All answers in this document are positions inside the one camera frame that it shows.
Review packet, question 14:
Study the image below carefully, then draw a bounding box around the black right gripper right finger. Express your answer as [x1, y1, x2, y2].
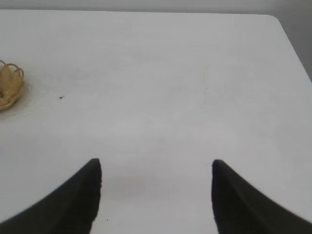
[211, 159, 312, 234]

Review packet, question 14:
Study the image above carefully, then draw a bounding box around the yellow woven wicker basket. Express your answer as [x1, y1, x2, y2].
[0, 59, 24, 112]

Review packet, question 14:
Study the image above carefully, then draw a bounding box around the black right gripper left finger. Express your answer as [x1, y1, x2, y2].
[0, 157, 102, 234]

